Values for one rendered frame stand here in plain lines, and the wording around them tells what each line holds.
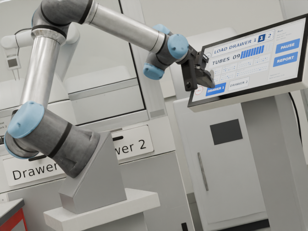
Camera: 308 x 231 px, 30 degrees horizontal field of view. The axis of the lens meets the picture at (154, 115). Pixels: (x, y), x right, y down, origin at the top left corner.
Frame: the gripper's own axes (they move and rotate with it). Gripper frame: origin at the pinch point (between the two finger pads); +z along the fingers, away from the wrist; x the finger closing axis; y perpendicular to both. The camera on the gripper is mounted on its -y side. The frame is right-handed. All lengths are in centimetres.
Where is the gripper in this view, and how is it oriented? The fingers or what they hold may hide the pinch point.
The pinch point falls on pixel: (211, 87)
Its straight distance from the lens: 225.4
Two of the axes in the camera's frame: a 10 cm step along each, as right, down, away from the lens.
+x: -7.2, 1.6, 6.7
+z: 6.5, 4.9, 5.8
